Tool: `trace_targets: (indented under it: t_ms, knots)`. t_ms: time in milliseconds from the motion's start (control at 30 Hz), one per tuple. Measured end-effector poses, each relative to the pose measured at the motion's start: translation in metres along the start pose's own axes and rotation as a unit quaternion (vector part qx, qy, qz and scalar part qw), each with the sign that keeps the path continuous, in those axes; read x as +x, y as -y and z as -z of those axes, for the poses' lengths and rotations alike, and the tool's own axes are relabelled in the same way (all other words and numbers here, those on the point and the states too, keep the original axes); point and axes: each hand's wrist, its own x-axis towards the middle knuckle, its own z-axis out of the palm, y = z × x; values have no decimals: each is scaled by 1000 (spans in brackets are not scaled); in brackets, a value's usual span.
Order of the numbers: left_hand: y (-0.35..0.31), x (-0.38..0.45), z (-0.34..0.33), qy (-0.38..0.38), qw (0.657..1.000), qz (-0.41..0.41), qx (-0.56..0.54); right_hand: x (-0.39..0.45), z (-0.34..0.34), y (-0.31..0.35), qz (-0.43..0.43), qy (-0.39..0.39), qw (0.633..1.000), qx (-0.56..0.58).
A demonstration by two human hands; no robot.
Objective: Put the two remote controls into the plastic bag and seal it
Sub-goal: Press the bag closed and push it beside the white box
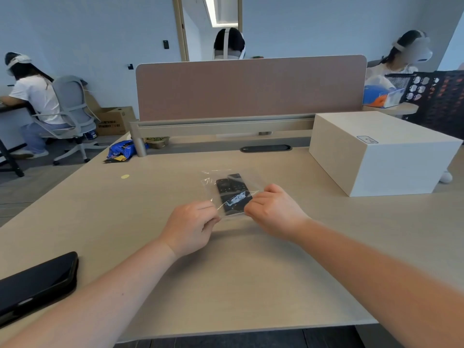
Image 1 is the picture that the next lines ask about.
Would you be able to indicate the clear plastic bag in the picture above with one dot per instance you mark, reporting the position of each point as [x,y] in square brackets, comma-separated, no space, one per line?
[229,193]

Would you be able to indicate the person's left forearm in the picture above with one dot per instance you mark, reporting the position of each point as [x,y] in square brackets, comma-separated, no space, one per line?
[98,297]

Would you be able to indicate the person's left hand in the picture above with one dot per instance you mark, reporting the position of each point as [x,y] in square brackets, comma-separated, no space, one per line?
[188,228]

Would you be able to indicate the grey divider bracket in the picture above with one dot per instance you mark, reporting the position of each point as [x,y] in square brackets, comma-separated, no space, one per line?
[139,139]

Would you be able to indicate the person's right thumb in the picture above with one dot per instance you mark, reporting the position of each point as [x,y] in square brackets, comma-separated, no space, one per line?
[270,190]

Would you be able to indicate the blue tissue pack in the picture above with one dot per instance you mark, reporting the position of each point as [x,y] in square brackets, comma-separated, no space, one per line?
[382,94]

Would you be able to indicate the grey office chair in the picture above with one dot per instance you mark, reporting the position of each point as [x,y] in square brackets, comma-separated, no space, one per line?
[70,112]

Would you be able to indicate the brown cardboard box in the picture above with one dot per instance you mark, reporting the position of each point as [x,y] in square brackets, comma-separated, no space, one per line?
[114,121]

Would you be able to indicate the person's left thumb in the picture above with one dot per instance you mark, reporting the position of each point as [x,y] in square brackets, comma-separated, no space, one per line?
[208,206]

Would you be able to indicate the round side table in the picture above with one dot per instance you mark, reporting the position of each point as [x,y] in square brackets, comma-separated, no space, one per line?
[393,108]

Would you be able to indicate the black remote control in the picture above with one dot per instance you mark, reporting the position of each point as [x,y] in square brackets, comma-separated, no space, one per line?
[232,193]

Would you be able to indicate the black smartphone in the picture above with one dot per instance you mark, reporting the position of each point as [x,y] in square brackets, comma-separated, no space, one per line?
[36,286]

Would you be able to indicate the green snack cup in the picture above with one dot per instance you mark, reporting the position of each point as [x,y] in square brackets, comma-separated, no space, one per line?
[156,142]

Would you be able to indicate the white box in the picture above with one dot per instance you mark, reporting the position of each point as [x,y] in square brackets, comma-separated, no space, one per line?
[380,152]

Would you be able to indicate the person's right hand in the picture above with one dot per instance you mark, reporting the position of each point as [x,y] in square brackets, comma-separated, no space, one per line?
[277,213]

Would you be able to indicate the white headset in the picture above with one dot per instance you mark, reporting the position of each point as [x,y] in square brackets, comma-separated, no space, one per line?
[417,48]
[16,62]
[228,47]

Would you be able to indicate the black perforated crate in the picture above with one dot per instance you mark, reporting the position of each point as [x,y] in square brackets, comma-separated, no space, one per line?
[440,101]

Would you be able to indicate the pink desk divider panel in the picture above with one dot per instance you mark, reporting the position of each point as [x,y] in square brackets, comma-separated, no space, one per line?
[250,88]

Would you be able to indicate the person's right forearm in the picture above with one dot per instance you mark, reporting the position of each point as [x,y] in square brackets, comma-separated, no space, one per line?
[380,282]

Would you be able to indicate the blue snack packet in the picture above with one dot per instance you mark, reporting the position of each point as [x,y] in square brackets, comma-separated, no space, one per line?
[123,150]

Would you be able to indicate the black mesh basket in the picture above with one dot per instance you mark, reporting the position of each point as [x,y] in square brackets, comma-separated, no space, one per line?
[400,86]

